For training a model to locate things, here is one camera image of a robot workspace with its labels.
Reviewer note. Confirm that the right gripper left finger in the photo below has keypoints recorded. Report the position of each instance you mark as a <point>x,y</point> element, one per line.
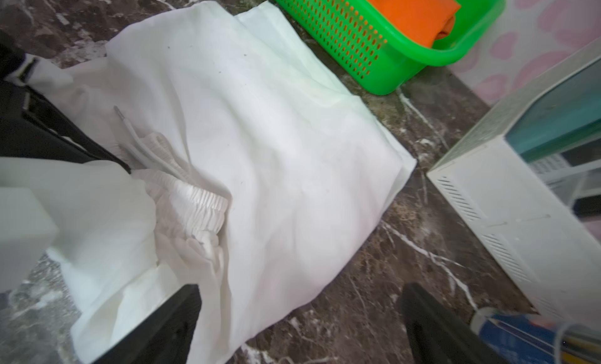
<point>163,337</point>

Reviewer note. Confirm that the teal folder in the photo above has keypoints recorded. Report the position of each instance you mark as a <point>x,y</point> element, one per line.
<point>566,116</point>

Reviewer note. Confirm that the orange folded cloth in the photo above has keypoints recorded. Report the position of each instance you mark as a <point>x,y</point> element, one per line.
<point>422,21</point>

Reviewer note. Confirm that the green plastic basket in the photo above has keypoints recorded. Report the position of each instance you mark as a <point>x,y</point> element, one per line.
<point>374,52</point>

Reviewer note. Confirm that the white shorts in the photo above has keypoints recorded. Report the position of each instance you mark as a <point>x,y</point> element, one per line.
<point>255,175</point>

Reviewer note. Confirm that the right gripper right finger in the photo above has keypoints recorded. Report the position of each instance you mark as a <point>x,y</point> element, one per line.
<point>436,335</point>

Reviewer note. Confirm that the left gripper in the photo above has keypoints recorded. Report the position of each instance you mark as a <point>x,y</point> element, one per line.
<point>32,127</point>

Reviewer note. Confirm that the clear tube with blue cap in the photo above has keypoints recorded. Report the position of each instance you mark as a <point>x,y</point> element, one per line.
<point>530,338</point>

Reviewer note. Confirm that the white desktop file organizer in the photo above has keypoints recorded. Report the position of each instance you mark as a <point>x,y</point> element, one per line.
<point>538,242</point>

